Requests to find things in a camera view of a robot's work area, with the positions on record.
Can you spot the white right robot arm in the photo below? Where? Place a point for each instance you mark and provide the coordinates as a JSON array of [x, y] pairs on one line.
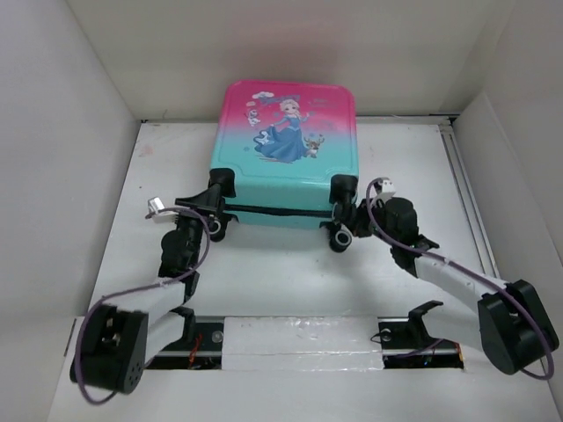
[[514, 329]]

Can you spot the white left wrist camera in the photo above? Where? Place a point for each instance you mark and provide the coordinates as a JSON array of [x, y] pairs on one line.
[[158, 213]]

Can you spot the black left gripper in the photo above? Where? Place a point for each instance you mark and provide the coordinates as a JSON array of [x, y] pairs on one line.
[[206, 202]]

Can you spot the pink teal kids suitcase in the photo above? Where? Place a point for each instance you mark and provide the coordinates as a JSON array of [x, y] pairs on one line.
[[286, 156]]

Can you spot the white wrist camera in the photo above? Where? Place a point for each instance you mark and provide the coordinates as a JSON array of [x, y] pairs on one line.
[[158, 213], [385, 189]]

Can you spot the aluminium side rail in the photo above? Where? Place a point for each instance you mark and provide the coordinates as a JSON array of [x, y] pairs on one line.
[[468, 200]]

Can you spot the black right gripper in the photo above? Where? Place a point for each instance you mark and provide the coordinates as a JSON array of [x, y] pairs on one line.
[[356, 218]]

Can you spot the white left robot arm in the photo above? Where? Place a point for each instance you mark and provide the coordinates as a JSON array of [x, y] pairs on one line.
[[123, 332]]

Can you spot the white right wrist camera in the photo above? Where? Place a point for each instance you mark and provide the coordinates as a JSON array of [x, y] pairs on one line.
[[385, 189]]

